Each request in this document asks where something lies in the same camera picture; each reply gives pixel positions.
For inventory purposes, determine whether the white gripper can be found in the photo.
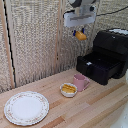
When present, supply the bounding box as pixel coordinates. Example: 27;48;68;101
62;5;98;37

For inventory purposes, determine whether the yellow food piece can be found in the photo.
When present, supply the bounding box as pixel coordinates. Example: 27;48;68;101
74;30;89;42

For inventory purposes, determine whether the black air fryer drawer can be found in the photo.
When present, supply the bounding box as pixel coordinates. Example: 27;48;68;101
75;51;123;86

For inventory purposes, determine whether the pink mug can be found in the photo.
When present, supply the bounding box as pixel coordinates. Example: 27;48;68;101
72;73;91;92

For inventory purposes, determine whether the yellow food in bowl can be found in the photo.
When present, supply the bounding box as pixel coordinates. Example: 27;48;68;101
61;84;77;94

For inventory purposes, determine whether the small white bowl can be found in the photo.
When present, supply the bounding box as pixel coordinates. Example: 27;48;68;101
59;82;78;99

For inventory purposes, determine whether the white floral rim plate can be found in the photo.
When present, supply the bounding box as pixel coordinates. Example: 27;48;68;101
3;90;51;127

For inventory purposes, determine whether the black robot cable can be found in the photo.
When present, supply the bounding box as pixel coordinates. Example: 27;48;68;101
96;4;128;18

